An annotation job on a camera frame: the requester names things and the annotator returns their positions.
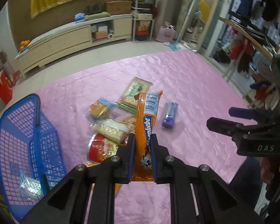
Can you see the printed snack box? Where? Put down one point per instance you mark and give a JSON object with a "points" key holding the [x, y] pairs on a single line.
{"points": [[143, 28]]}

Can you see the mop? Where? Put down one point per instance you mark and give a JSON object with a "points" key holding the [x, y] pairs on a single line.
{"points": [[186, 16]]}

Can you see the blue dish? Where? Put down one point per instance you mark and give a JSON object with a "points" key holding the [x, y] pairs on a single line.
{"points": [[79, 16]]}

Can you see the green folded cloth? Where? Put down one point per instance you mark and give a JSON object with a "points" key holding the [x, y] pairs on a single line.
{"points": [[98, 15]]}

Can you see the pink bag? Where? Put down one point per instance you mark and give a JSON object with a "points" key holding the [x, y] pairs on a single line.
{"points": [[166, 35]]}

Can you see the green cracker packet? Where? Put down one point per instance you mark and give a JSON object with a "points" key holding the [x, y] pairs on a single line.
{"points": [[135, 89]]}

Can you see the person's leg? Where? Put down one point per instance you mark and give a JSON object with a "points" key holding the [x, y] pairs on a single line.
{"points": [[246, 186]]}

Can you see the long cream cabinet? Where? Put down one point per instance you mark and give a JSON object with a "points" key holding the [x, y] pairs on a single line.
{"points": [[60, 42]]}

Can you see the white rack shelf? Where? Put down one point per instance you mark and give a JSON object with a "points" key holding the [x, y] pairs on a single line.
{"points": [[136, 9]]}

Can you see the white tape roll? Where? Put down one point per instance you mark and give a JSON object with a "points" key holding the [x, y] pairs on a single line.
{"points": [[110, 36]]}

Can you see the arched standing mirror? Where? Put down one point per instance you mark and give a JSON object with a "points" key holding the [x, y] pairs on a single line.
{"points": [[212, 14]]}

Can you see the clothes rack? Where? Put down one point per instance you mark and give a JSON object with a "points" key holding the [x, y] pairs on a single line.
{"points": [[252, 39]]}

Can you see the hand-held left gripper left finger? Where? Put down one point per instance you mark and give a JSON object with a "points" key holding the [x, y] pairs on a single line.
{"points": [[131, 159]]}

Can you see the blue plastic basket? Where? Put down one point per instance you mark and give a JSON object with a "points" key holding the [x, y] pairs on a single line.
{"points": [[46, 130]]}

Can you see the red bag on floor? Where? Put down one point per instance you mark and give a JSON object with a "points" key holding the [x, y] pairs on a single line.
{"points": [[3, 87]]}

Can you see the small orange box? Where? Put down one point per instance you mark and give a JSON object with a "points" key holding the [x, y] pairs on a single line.
{"points": [[99, 35]]}

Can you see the brown cardboard box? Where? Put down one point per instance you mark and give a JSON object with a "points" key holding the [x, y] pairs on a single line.
{"points": [[119, 8]]}

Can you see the blue bread packet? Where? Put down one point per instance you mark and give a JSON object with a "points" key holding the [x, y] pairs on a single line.
{"points": [[99, 108]]}

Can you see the tan cracker snack packet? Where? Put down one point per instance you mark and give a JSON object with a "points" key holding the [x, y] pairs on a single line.
{"points": [[128, 122]]}

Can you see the clear cracker packet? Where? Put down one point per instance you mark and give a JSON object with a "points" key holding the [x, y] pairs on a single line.
{"points": [[109, 129]]}

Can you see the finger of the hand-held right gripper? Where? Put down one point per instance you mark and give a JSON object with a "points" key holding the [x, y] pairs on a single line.
{"points": [[224, 126], [245, 112]]}

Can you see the purple snack packet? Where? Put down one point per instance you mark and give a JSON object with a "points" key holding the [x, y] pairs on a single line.
{"points": [[169, 115]]}

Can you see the person's right hand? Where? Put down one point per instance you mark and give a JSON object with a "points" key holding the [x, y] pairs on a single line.
{"points": [[274, 165]]}

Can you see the pile of oranges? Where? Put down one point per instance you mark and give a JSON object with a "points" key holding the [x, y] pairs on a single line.
{"points": [[24, 43]]}

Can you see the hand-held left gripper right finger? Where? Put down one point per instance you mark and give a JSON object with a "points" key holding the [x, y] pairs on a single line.
{"points": [[153, 162]]}

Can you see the red orange snack packet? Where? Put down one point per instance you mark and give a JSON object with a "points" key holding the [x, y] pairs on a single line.
{"points": [[99, 150]]}

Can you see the clear wrapper in basket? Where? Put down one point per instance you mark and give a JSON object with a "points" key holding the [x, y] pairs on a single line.
{"points": [[30, 186]]}

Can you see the small teal box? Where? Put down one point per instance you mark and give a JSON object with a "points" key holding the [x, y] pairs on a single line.
{"points": [[102, 28]]}

